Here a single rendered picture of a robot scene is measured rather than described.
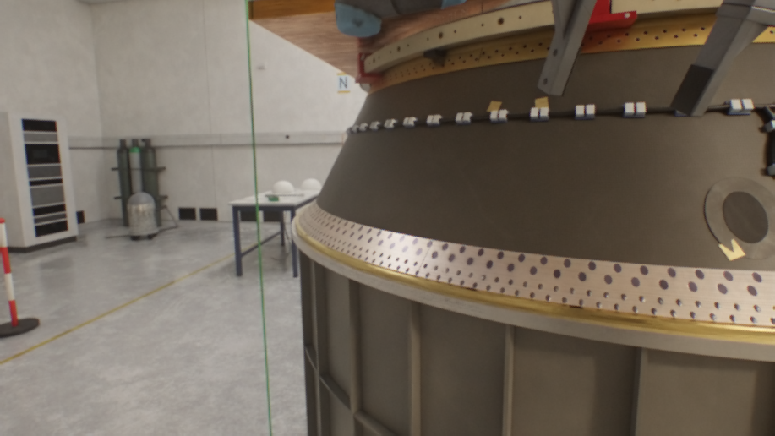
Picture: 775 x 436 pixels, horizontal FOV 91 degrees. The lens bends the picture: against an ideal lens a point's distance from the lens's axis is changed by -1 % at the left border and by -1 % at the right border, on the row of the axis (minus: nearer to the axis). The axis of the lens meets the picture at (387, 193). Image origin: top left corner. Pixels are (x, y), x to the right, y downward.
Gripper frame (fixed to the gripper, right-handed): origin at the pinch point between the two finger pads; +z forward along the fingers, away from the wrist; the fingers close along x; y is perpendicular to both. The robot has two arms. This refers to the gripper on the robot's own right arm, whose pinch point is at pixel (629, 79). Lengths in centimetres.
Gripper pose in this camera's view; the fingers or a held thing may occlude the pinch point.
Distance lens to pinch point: 40.5
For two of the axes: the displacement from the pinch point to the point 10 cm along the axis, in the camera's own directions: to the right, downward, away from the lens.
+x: 9.9, 1.0, 1.2
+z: -1.5, 8.6, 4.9
